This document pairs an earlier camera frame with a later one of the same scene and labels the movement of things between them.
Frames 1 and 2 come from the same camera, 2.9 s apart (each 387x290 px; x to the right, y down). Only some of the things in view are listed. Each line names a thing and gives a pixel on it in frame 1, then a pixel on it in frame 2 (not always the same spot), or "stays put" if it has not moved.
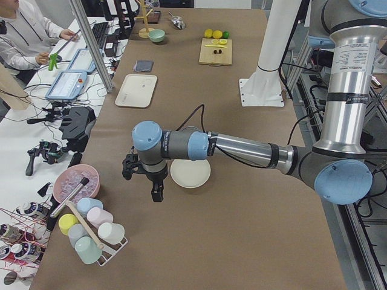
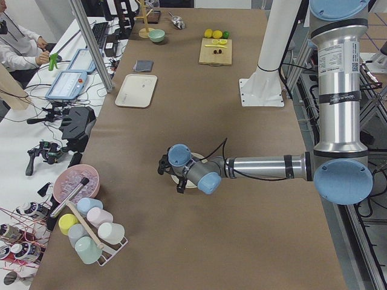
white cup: (111, 232) stays put
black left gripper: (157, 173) to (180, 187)
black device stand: (77, 124) stays put
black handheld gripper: (49, 151) stays put
